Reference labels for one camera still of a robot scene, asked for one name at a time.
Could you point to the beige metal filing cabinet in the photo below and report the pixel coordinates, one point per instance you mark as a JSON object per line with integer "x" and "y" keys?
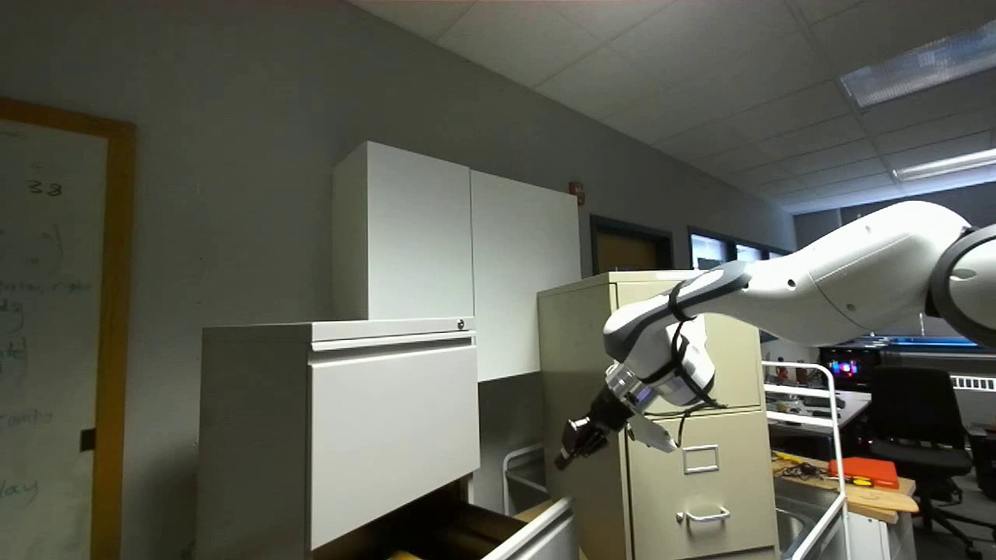
{"x": 716, "y": 454}

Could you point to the narrow ceiling light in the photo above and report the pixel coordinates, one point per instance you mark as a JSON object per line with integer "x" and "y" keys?
{"x": 945, "y": 162}

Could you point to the small white metal frame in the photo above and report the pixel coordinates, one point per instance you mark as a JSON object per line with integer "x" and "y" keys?
{"x": 522, "y": 476}

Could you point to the filing cabinet label holder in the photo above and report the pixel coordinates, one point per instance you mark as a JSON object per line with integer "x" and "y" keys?
{"x": 700, "y": 458}

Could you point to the dark framed window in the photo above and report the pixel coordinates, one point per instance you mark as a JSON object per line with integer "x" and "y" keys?
{"x": 727, "y": 250}

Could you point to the white wall cabinet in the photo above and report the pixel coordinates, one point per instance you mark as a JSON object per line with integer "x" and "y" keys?
{"x": 467, "y": 259}

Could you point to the wooden work table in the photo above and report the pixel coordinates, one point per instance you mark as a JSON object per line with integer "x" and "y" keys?
{"x": 883, "y": 499}

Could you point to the wood framed whiteboard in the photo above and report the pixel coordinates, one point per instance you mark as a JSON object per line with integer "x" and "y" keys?
{"x": 49, "y": 330}

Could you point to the dark door frame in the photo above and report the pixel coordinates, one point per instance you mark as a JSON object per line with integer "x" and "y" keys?
{"x": 626, "y": 248}

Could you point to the white metal cart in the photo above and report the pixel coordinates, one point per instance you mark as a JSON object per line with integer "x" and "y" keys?
{"x": 820, "y": 517}

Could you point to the small black wall box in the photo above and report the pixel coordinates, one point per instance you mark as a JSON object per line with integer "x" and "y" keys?
{"x": 89, "y": 439}

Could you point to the black office chair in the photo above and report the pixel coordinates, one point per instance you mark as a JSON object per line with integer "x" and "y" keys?
{"x": 918, "y": 425}

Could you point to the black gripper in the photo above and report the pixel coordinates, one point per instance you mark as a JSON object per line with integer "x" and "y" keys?
{"x": 610, "y": 410}

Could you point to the grey drawer with wooden interior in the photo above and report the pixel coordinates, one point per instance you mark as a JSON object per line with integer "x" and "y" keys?
{"x": 456, "y": 527}

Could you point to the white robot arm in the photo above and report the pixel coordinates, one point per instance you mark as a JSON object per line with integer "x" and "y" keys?
{"x": 830, "y": 280}

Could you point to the electronics with purple lights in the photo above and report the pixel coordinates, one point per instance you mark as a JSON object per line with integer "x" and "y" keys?
{"x": 843, "y": 365}

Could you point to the large ceiling light panel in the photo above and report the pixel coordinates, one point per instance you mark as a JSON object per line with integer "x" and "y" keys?
{"x": 918, "y": 62}

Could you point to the grey drawer cabinet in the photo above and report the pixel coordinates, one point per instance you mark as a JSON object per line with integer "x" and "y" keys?
{"x": 382, "y": 437}

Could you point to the silver cabinet pull strip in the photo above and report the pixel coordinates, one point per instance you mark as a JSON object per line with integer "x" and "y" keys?
{"x": 391, "y": 338}

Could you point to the orange tool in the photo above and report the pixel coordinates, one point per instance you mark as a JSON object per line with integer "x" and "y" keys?
{"x": 864, "y": 471}

